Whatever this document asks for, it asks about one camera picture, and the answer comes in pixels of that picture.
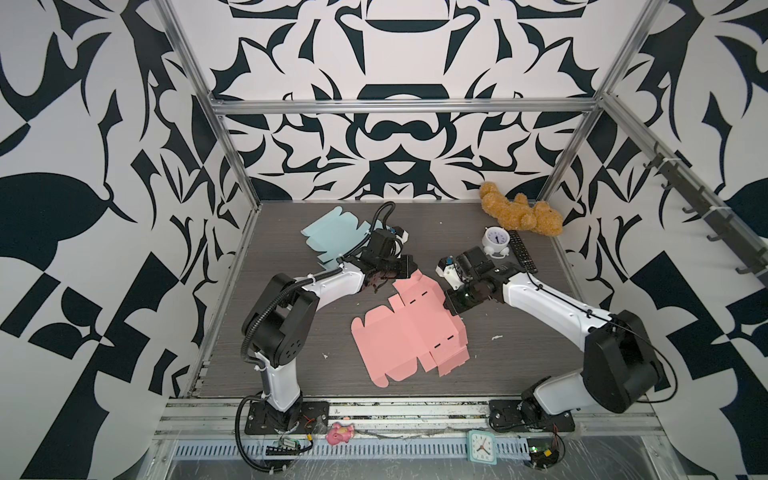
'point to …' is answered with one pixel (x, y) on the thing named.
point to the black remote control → (521, 253)
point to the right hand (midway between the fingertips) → (443, 300)
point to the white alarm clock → (495, 240)
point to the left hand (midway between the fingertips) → (417, 261)
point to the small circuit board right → (542, 458)
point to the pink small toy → (340, 434)
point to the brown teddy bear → (518, 212)
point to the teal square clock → (482, 447)
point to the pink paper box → (416, 328)
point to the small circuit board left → (284, 446)
